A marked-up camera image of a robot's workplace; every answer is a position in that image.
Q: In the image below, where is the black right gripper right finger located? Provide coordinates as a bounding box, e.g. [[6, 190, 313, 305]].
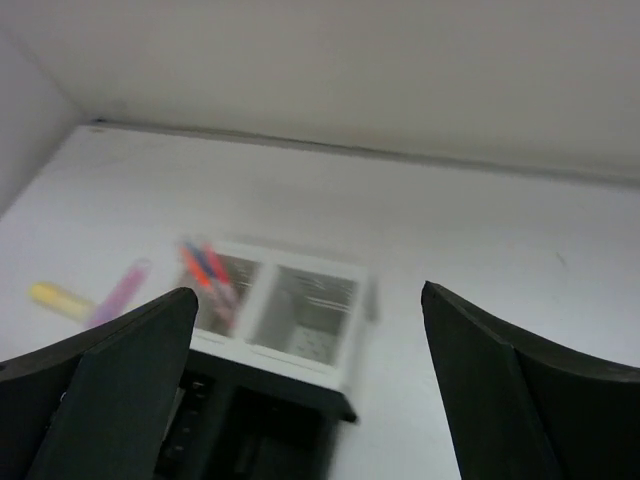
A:
[[421, 282, 639, 479]]

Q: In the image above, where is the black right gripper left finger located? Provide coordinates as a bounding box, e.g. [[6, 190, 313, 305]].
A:
[[1, 287, 198, 479]]

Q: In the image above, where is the red pen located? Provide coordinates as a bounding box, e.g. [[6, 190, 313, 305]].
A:
[[202, 242, 239, 326], [179, 242, 213, 296]]

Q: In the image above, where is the blue highlighter pen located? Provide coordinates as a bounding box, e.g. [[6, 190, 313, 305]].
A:
[[183, 241, 222, 296]]

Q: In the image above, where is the purple highlighter marker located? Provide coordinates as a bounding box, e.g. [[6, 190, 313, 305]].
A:
[[85, 259, 151, 329]]

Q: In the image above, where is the yellow highlighter marker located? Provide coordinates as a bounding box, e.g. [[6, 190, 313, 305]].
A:
[[29, 282, 96, 322]]

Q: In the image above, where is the black slotted organizer box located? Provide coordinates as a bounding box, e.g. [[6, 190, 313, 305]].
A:
[[153, 350, 358, 480]]

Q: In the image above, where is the white slotted organizer box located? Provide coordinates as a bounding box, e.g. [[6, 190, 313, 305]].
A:
[[178, 240, 377, 396]]

